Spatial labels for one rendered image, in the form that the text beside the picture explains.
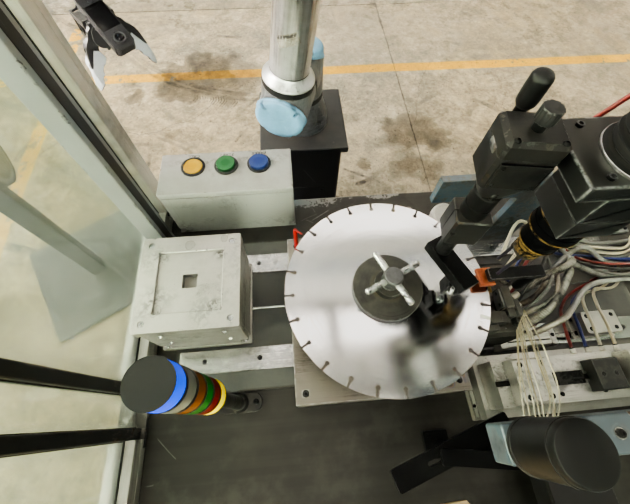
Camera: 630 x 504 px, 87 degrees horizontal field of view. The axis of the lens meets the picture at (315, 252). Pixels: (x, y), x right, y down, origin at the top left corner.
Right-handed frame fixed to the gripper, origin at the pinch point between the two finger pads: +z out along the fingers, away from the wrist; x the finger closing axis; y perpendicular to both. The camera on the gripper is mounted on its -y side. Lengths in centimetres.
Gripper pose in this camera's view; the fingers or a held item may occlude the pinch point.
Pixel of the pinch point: (131, 78)
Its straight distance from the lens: 102.5
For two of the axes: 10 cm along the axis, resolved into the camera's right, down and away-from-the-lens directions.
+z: -0.1, 4.5, 8.9
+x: -7.2, 6.2, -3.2
